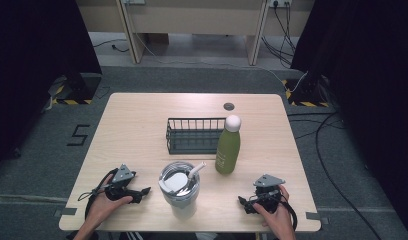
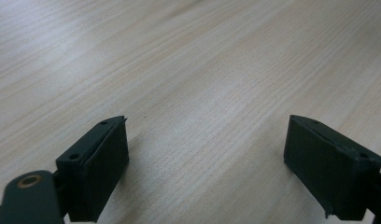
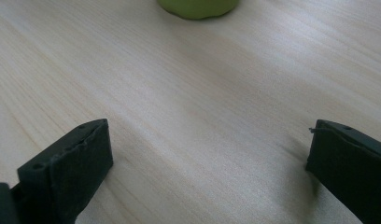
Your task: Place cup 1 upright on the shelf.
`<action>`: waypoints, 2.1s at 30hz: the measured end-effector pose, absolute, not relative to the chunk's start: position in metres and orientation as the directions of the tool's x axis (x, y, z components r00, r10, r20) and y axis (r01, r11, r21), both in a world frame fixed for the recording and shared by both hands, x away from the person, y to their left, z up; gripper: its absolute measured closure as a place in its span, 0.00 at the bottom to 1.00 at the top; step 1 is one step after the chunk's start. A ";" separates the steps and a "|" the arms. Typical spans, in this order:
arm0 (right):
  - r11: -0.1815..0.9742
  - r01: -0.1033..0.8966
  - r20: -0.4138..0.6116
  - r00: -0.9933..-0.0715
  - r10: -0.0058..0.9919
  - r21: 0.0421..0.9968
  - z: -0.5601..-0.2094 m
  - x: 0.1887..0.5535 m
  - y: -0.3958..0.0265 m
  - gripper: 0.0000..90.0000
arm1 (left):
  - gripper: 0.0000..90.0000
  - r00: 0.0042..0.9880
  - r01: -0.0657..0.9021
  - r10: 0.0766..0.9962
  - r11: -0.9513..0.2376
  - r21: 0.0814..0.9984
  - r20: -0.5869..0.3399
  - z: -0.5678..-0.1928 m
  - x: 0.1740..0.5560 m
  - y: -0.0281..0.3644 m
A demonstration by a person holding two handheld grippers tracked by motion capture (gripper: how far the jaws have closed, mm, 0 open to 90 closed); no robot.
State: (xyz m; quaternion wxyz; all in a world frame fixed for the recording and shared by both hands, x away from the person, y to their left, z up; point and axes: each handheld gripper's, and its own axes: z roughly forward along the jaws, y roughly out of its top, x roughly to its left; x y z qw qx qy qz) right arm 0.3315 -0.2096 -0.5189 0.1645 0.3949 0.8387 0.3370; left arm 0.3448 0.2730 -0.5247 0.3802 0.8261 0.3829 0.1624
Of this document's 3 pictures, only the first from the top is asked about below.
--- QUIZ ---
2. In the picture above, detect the black gripper strap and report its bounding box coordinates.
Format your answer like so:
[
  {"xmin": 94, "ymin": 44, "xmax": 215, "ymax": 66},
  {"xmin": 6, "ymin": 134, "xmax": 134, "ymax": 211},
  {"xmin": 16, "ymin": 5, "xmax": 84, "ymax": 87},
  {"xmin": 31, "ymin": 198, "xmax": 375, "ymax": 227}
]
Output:
[
  {"xmin": 77, "ymin": 167, "xmax": 120, "ymax": 219},
  {"xmin": 281, "ymin": 199, "xmax": 299, "ymax": 232}
]

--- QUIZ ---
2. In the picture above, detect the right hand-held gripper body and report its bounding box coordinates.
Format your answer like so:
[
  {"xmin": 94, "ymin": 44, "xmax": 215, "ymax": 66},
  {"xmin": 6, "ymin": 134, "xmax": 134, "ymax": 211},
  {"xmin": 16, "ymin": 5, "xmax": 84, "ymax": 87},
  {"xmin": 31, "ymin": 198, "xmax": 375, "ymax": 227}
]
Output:
[{"xmin": 253, "ymin": 173, "xmax": 287, "ymax": 215}]

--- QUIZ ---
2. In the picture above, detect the long black floor cable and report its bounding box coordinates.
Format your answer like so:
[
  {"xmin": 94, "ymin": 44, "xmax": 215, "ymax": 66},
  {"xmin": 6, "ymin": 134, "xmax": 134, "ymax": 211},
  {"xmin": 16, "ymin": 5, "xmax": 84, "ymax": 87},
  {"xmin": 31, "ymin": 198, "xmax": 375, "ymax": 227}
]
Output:
[{"xmin": 287, "ymin": 111, "xmax": 384, "ymax": 240}]

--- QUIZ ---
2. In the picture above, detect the black curtain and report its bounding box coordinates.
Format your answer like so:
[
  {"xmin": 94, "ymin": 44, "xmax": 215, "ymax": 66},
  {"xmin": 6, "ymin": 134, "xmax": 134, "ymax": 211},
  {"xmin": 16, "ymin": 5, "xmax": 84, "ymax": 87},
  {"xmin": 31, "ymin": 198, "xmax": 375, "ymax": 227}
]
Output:
[
  {"xmin": 289, "ymin": 0, "xmax": 408, "ymax": 239},
  {"xmin": 0, "ymin": 0, "xmax": 103, "ymax": 171}
]

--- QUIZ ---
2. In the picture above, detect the clear tumbler with white lid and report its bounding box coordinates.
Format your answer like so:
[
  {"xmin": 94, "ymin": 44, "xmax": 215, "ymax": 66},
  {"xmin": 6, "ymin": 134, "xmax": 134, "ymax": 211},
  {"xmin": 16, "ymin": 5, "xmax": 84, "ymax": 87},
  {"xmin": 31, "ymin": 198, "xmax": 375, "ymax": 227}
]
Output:
[{"xmin": 158, "ymin": 161, "xmax": 201, "ymax": 221}]

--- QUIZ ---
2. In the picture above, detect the person's left hand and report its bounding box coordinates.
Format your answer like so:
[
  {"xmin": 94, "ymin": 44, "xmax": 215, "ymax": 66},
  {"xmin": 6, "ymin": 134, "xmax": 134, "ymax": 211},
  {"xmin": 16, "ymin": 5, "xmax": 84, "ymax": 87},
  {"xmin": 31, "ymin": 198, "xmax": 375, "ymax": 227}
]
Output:
[{"xmin": 85, "ymin": 174, "xmax": 134, "ymax": 230}]

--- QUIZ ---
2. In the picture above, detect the white wall socket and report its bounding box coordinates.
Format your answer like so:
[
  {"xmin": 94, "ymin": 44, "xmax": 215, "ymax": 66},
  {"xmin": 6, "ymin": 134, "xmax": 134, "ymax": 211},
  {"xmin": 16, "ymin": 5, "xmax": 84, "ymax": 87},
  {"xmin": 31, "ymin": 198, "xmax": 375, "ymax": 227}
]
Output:
[{"xmin": 269, "ymin": 0, "xmax": 294, "ymax": 8}]

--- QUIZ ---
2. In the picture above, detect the person's right hand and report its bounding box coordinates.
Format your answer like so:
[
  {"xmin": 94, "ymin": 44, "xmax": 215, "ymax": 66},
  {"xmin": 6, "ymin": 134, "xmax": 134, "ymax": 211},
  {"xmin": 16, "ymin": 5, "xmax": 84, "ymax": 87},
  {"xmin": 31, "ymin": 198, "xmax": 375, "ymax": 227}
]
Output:
[{"xmin": 252, "ymin": 184, "xmax": 297, "ymax": 236}]

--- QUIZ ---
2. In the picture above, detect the bundle of black cables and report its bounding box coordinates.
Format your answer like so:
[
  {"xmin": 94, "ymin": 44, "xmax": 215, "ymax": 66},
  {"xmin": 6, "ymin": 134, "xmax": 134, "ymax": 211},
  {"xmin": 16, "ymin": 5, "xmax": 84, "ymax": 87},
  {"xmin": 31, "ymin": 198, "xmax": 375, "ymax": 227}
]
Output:
[{"xmin": 261, "ymin": 2, "xmax": 298, "ymax": 69}]

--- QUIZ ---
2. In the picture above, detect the black wire basket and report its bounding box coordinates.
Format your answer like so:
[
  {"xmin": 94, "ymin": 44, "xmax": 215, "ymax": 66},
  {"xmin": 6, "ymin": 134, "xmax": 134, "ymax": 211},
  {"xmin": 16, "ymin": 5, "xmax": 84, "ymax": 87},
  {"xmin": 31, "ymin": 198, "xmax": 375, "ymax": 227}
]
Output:
[{"xmin": 165, "ymin": 117, "xmax": 227, "ymax": 155}]

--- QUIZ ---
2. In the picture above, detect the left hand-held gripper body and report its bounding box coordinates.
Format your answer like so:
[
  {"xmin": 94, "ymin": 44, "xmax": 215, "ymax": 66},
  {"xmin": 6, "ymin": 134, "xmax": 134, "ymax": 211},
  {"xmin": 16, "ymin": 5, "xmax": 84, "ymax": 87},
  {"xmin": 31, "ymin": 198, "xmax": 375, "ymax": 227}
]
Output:
[{"xmin": 104, "ymin": 163, "xmax": 143, "ymax": 204}]

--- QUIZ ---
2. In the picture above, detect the stand base with striped tape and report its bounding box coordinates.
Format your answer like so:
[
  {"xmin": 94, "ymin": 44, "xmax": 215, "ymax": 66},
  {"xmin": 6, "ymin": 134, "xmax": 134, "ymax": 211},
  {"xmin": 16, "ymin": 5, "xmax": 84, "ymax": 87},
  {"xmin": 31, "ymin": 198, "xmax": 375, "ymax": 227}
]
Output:
[
  {"xmin": 46, "ymin": 73, "xmax": 103, "ymax": 106},
  {"xmin": 281, "ymin": 77, "xmax": 330, "ymax": 108}
]

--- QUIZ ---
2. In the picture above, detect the grey tape strip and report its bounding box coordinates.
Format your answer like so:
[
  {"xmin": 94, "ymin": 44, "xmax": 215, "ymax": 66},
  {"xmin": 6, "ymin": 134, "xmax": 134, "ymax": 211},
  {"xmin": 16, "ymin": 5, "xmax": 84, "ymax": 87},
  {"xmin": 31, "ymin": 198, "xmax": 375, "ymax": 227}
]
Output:
[
  {"xmin": 53, "ymin": 207, "xmax": 79, "ymax": 218},
  {"xmin": 305, "ymin": 211, "xmax": 330, "ymax": 225}
]

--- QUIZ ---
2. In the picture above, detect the white straw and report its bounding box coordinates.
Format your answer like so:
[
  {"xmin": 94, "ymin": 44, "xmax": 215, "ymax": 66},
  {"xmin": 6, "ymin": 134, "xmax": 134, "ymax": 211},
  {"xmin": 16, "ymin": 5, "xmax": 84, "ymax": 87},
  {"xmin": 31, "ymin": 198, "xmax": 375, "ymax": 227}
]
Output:
[{"xmin": 187, "ymin": 161, "xmax": 207, "ymax": 180}]

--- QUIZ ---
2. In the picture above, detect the green bottle with white cap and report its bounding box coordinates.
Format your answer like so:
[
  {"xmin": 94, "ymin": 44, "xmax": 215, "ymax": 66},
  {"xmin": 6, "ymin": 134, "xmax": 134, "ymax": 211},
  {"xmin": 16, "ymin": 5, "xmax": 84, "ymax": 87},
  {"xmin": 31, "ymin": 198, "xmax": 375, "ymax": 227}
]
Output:
[{"xmin": 214, "ymin": 114, "xmax": 242, "ymax": 175}]

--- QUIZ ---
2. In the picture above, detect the black right gripper strap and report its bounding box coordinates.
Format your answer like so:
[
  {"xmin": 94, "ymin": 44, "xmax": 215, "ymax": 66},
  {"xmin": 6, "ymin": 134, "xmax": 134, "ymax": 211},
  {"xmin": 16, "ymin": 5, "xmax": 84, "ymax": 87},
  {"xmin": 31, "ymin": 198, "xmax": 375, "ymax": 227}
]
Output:
[{"xmin": 281, "ymin": 199, "xmax": 299, "ymax": 232}]

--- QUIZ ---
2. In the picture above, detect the short black floor cable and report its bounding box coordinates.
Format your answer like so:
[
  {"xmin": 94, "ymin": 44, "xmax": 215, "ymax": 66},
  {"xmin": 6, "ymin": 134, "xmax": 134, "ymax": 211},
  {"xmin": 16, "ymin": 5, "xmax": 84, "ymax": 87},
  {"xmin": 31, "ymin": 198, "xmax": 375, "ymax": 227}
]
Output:
[{"xmin": 92, "ymin": 38, "xmax": 130, "ymax": 53}]

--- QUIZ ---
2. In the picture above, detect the black left gripper strap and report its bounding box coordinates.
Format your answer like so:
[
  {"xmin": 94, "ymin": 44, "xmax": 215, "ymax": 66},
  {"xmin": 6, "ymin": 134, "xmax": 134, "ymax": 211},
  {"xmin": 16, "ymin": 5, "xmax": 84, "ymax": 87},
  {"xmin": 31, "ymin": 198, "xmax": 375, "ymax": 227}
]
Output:
[{"xmin": 77, "ymin": 167, "xmax": 120, "ymax": 219}]

